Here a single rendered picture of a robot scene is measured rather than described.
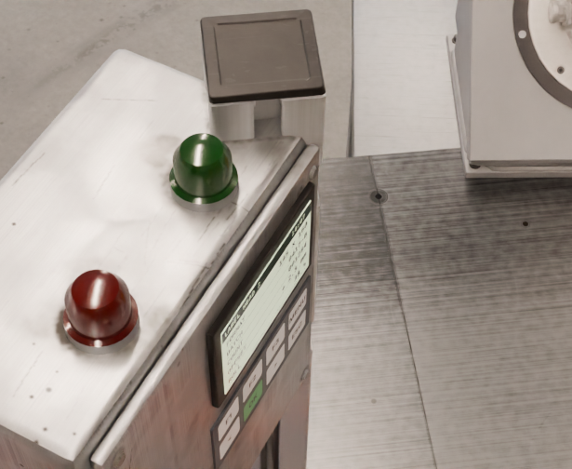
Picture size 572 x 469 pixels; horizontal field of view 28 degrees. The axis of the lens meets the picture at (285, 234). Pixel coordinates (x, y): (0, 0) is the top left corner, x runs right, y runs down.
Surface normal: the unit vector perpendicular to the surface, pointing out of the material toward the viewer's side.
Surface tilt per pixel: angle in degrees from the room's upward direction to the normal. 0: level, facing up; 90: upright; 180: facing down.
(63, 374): 0
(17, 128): 0
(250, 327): 90
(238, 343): 90
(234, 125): 90
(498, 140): 45
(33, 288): 0
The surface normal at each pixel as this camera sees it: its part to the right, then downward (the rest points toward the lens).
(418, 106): 0.01, -0.60
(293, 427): 0.12, 0.80
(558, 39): 0.02, 0.14
